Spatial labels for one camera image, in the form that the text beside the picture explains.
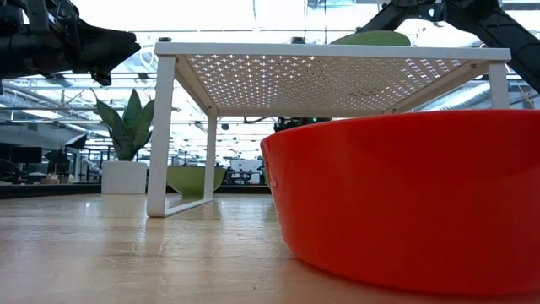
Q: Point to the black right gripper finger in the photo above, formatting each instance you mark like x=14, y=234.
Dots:
x=388, y=16

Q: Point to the green bowl with floral inside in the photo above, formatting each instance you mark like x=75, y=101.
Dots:
x=187, y=179
x=371, y=39

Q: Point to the red plastic bowl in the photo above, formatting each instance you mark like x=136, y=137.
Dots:
x=401, y=202

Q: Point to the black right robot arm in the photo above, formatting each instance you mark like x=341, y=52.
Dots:
x=506, y=38

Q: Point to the green snake plant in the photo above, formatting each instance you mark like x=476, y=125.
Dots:
x=126, y=131

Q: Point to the black studio softbox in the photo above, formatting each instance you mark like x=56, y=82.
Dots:
x=76, y=141

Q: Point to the white perforated metal shelf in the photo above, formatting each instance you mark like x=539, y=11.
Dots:
x=295, y=50

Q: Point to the white plant pot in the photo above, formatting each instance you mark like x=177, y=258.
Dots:
x=124, y=177

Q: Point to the black monitor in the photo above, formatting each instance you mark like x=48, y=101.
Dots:
x=26, y=155

